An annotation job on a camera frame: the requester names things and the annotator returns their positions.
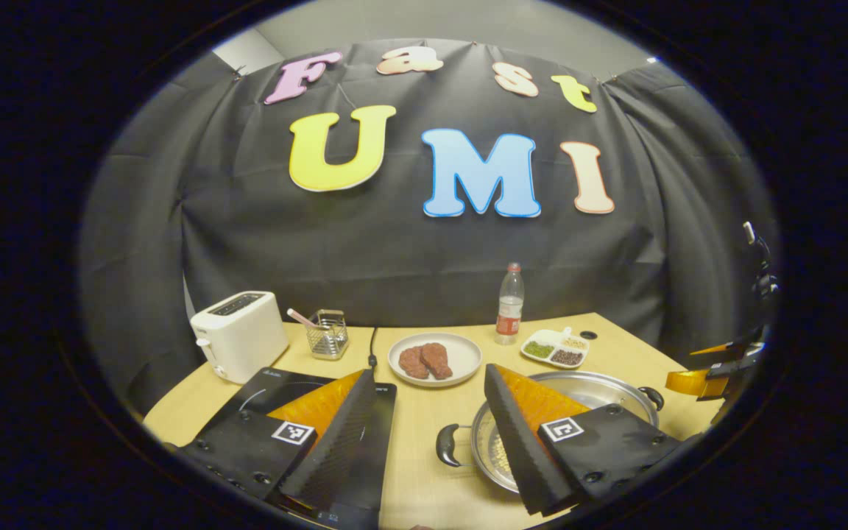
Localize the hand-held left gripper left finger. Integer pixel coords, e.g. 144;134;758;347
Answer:
170;368;379;516

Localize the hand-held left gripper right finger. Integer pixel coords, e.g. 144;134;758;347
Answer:
484;363;702;516

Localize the black induction cooktop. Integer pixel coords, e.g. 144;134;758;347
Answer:
199;367;398;529

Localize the steel pot with black handles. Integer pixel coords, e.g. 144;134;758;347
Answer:
436;370;665;494

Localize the pile of yellow beans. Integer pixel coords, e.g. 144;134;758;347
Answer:
487;433;515;481

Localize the black equipment stand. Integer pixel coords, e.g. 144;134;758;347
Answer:
743;221;780;303

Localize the white divided condiment dish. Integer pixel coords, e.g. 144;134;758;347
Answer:
520;328;590;370

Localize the white round plate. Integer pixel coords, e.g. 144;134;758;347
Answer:
388;333;483;388

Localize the brown meat piece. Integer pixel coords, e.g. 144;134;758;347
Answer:
420;342;453;381
398;346;431;381

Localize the clear plastic bottle red label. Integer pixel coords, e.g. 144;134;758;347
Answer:
495;263;526;346

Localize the white toaster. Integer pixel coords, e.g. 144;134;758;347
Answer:
190;291;290;385

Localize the black backdrop cloth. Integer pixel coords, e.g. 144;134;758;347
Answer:
78;38;782;420

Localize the wire mesh utensil holder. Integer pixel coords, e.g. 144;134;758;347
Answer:
306;309;350;361

